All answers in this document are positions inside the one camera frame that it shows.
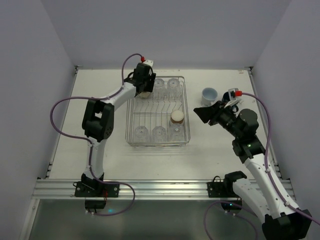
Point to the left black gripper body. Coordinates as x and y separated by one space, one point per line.
148 83

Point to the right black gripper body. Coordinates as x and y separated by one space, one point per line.
215 114

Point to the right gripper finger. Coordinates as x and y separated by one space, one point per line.
209 110
209 119

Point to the beige brown cup back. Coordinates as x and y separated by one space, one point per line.
144 95

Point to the beige brown cup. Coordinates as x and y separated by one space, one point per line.
144 95
176 117

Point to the light grey footed cup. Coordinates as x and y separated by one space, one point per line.
208 96

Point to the beige brown cup front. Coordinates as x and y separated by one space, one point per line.
176 117

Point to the clear glass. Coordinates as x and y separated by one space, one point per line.
173 88
159 89
176 133
159 134
141 135

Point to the dark blue ceramic mug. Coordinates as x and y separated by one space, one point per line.
226 99

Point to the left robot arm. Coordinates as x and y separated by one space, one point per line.
99 118

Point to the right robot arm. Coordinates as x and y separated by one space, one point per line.
280 216

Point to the right controller box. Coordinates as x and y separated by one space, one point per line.
232 206

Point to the controller box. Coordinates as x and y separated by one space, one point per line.
94 204
232 206

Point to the left controller box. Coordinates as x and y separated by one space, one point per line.
94 204

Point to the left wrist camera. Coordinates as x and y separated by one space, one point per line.
149 62

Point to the metal wire dish rack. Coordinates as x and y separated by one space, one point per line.
152 112

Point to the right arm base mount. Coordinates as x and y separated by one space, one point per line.
223 188

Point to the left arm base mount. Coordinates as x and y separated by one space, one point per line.
91 188

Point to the aluminium front rail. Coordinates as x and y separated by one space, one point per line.
64 189

